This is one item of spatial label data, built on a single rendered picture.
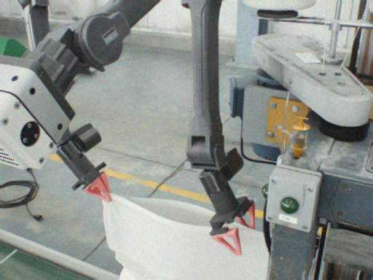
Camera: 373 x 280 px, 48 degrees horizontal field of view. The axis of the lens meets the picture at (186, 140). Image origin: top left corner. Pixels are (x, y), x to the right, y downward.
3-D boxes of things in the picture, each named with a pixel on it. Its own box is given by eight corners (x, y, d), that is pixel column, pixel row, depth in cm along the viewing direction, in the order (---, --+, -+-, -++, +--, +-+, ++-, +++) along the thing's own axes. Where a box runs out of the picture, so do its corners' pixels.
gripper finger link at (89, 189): (126, 187, 121) (105, 162, 121) (111, 200, 115) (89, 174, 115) (114, 197, 125) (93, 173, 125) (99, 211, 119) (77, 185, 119)
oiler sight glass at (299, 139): (289, 147, 72) (291, 128, 71) (293, 141, 74) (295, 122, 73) (304, 150, 71) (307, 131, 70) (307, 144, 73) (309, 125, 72)
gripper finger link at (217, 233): (258, 240, 101) (241, 207, 99) (248, 259, 95) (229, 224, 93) (234, 244, 105) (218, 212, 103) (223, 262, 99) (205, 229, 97)
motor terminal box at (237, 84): (229, 126, 118) (231, 86, 113) (227, 112, 127) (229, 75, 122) (259, 126, 118) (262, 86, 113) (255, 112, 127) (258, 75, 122)
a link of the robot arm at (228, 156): (183, 146, 98) (213, 147, 92) (209, 127, 106) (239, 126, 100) (196, 192, 102) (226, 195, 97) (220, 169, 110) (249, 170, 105)
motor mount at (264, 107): (240, 142, 117) (242, 87, 110) (248, 133, 123) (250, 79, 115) (346, 165, 106) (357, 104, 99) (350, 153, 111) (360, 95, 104)
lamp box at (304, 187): (265, 220, 72) (269, 175, 68) (272, 206, 75) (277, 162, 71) (309, 232, 69) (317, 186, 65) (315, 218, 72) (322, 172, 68)
